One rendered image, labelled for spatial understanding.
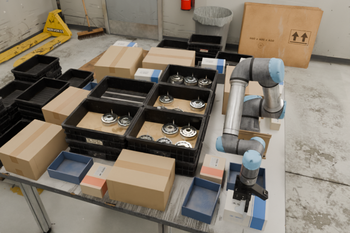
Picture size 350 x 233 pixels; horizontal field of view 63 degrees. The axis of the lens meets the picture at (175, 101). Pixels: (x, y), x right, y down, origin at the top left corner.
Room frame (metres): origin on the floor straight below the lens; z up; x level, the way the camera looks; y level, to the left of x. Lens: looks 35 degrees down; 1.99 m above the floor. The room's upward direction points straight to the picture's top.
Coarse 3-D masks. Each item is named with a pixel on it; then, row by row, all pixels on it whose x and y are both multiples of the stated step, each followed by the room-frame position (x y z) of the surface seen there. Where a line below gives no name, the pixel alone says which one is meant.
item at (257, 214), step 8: (232, 192) 0.92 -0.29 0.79; (232, 200) 0.87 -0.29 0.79; (256, 200) 0.87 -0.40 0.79; (224, 208) 0.83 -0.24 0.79; (232, 208) 0.83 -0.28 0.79; (248, 208) 0.83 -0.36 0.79; (256, 208) 0.83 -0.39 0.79; (264, 208) 0.83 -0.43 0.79; (224, 216) 0.82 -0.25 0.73; (232, 216) 0.81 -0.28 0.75; (240, 216) 0.80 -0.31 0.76; (248, 216) 0.79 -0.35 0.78; (256, 216) 0.78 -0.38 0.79; (264, 216) 0.78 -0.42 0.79; (240, 224) 0.80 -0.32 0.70; (248, 224) 0.79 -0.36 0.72; (256, 224) 0.78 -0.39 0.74; (264, 224) 0.77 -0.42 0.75
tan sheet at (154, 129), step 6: (144, 126) 1.38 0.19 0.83; (150, 126) 1.38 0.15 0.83; (156, 126) 1.38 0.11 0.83; (144, 132) 1.32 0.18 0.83; (150, 132) 1.33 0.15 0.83; (156, 132) 1.33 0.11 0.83; (198, 132) 1.33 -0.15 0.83; (156, 138) 1.27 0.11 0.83; (174, 138) 1.27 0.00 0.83; (180, 138) 1.27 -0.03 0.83; (174, 144) 1.22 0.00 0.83; (192, 144) 1.22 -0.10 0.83
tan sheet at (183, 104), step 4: (156, 100) 1.67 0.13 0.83; (176, 100) 1.67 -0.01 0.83; (180, 100) 1.67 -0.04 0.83; (184, 100) 1.67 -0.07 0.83; (188, 100) 1.67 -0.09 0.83; (156, 104) 1.62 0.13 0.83; (172, 104) 1.62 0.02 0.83; (176, 104) 1.62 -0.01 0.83; (180, 104) 1.62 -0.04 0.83; (184, 104) 1.62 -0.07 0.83; (188, 104) 1.62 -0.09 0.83; (168, 108) 1.57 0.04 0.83; (172, 108) 1.57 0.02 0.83; (180, 108) 1.57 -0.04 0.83; (184, 108) 1.57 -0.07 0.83; (188, 108) 1.58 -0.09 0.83; (192, 112) 1.53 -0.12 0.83; (196, 112) 1.53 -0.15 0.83; (200, 112) 1.53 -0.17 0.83
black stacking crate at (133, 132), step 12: (144, 120) 1.43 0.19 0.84; (156, 120) 1.42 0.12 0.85; (168, 120) 1.40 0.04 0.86; (180, 120) 1.38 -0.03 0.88; (192, 120) 1.37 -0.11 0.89; (132, 132) 1.24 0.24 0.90; (132, 144) 1.17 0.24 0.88; (144, 144) 1.15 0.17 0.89; (168, 156) 1.11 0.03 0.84; (180, 156) 1.10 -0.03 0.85; (192, 156) 1.09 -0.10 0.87
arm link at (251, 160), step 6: (252, 150) 0.89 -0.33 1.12; (246, 156) 0.85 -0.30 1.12; (252, 156) 0.85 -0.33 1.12; (258, 156) 0.85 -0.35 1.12; (246, 162) 0.83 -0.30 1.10; (252, 162) 0.82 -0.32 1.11; (258, 162) 0.83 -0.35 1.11; (246, 168) 0.83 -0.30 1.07; (252, 168) 0.82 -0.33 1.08; (258, 168) 0.83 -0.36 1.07; (246, 174) 0.83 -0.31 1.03; (252, 174) 0.82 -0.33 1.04
